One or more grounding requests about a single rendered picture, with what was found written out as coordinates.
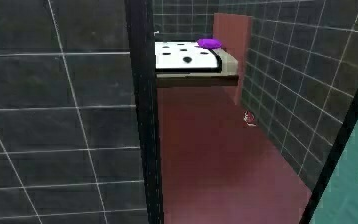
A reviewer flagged white bathtub with beige rim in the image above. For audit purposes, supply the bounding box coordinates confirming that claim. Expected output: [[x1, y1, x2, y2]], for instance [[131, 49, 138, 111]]
[[154, 40, 240, 89]]

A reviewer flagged small red white object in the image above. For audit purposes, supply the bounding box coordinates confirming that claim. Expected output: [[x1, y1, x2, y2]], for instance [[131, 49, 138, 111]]
[[243, 110, 257, 128]]

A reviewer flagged teal glass shower door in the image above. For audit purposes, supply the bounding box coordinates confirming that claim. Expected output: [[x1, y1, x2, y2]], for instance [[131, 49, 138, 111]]
[[298, 59, 358, 224]]

